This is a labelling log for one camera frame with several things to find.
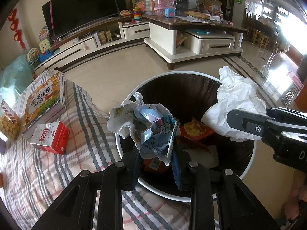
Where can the teal covered sofa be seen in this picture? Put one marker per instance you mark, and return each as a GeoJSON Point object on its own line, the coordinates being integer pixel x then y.
{"type": "Point", "coordinates": [14, 76]}

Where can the ferris wheel toy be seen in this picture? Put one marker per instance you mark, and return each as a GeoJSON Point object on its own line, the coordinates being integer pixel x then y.
{"type": "Point", "coordinates": [33, 57]}

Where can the dark wooden door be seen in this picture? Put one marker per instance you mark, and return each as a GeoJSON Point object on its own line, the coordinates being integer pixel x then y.
{"type": "Point", "coordinates": [224, 0]}

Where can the blue white printed wrapper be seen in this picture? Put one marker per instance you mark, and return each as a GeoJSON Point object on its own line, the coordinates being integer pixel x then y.
{"type": "Point", "coordinates": [151, 129]}

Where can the person's right hand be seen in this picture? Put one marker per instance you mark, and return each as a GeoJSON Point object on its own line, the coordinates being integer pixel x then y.
{"type": "Point", "coordinates": [297, 184]}

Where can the orange children's book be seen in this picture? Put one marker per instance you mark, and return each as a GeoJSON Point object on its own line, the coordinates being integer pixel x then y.
{"type": "Point", "coordinates": [42, 103]}

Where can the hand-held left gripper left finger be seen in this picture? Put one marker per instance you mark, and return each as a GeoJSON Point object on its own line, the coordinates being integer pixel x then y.
{"type": "Point", "coordinates": [135, 175]}

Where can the white coffee table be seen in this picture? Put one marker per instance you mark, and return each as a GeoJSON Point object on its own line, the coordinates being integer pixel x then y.
{"type": "Point", "coordinates": [191, 43]}

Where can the yellow toy basket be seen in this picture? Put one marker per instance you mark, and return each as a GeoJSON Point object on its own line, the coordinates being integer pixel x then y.
{"type": "Point", "coordinates": [45, 46]}

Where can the wooden stool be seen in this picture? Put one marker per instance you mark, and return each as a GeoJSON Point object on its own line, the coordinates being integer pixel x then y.
{"type": "Point", "coordinates": [262, 38]}

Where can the blue plastic tray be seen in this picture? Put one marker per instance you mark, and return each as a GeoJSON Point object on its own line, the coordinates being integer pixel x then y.
{"type": "Point", "coordinates": [202, 31]}

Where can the yellow orange snack packet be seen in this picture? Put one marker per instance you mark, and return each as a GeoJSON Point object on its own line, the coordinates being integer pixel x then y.
{"type": "Point", "coordinates": [195, 128]}

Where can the red white carton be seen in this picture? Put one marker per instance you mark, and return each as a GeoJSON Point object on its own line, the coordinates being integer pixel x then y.
{"type": "Point", "coordinates": [50, 137]}

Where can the small blue box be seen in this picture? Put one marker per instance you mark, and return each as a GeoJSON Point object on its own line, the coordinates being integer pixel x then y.
{"type": "Point", "coordinates": [170, 12]}

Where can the clear cookie jar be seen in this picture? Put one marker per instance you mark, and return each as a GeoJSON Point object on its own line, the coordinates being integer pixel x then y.
{"type": "Point", "coordinates": [8, 122]}

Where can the pink plastic box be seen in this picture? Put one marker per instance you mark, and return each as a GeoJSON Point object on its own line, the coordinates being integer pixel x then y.
{"type": "Point", "coordinates": [164, 6]}

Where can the black flat television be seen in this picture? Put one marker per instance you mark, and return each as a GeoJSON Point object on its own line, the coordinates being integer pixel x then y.
{"type": "Point", "coordinates": [84, 7]}

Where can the white paper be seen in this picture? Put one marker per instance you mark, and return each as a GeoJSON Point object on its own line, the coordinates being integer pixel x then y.
{"type": "Point", "coordinates": [237, 95]}

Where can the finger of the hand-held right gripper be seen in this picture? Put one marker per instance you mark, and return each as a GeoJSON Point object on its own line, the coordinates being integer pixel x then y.
{"type": "Point", "coordinates": [249, 124]}

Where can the white bin with black liner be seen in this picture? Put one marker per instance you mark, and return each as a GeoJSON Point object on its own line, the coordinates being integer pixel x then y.
{"type": "Point", "coordinates": [182, 95]}

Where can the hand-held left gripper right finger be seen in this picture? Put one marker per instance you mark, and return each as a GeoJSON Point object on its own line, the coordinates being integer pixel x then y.
{"type": "Point", "coordinates": [179, 172]}

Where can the colourful toy house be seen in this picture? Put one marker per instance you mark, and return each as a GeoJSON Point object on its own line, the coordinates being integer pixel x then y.
{"type": "Point", "coordinates": [44, 33]}

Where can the brown cardboard box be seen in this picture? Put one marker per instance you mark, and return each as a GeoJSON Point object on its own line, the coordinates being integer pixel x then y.
{"type": "Point", "coordinates": [213, 4]}

